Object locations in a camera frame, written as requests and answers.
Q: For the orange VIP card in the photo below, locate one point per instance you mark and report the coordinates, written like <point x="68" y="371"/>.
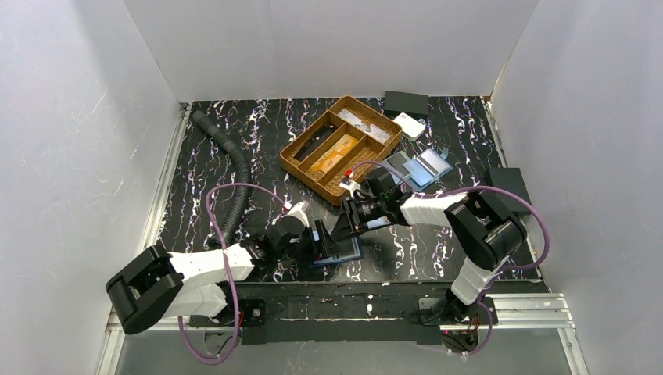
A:
<point x="326" y="162"/>

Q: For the black box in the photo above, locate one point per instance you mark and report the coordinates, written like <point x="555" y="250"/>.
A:
<point x="415" y="105"/>
<point x="509" y="179"/>

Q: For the black box at right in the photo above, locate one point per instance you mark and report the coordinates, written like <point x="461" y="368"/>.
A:
<point x="509" y="179"/>

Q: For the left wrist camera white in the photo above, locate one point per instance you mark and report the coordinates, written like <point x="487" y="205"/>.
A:
<point x="298" y="211"/>

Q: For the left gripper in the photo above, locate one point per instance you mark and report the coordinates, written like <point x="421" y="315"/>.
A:
<point x="319" y="238"/>

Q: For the white card black stripe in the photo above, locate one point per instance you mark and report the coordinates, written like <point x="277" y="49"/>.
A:
<point x="376" y="133"/>

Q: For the light blue card holder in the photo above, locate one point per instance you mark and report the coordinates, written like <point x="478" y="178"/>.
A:
<point x="427" y="167"/>

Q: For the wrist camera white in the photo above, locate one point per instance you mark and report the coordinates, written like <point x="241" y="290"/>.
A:
<point x="298" y="211"/>
<point x="349" y="184"/>

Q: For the black box at back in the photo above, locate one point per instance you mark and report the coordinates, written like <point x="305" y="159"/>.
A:
<point x="415" y="105"/>

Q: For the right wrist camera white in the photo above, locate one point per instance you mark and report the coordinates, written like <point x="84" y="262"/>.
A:
<point x="349" y="184"/>

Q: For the brown woven divider tray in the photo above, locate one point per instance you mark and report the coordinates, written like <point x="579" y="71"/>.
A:
<point x="348" y="133"/>

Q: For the navy blue card holder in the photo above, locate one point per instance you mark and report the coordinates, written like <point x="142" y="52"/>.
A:
<point x="347" y="250"/>

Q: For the white small box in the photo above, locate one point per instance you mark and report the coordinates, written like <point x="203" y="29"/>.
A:
<point x="411" y="128"/>

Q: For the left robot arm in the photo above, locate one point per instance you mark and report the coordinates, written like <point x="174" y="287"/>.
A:
<point x="158" y="284"/>

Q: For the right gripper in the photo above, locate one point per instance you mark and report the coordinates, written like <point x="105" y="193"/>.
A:
<point x="350" y="216"/>

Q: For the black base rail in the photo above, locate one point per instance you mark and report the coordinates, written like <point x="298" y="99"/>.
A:
<point x="347" y="312"/>

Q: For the orange card in tray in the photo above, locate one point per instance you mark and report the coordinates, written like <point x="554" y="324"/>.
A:
<point x="342" y="146"/>

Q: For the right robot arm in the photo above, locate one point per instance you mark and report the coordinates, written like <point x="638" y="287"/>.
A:
<point x="488" y="232"/>

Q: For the white card in tray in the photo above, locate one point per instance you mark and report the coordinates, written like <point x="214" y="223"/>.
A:
<point x="356" y="121"/>

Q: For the green card holder open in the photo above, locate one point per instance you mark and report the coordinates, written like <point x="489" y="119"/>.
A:
<point x="398" y="161"/>

